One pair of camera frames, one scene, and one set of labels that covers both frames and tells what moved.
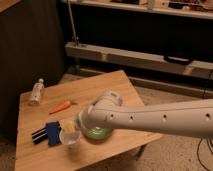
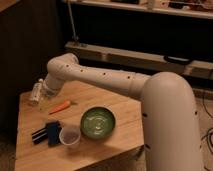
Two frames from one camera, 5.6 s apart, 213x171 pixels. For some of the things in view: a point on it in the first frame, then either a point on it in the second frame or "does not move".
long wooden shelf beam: (137, 59) does not move
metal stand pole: (76, 39) does not move
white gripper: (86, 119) -> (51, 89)
